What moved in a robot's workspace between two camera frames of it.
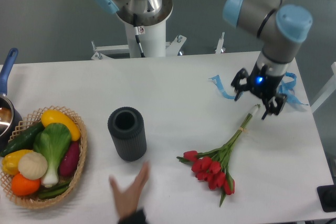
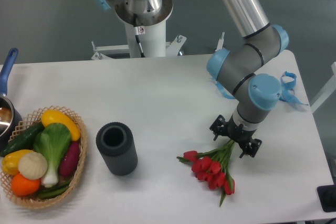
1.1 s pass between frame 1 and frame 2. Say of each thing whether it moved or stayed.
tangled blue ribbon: stayed
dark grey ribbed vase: moved
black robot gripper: moved
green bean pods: stayed
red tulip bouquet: stayed
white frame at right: stayed
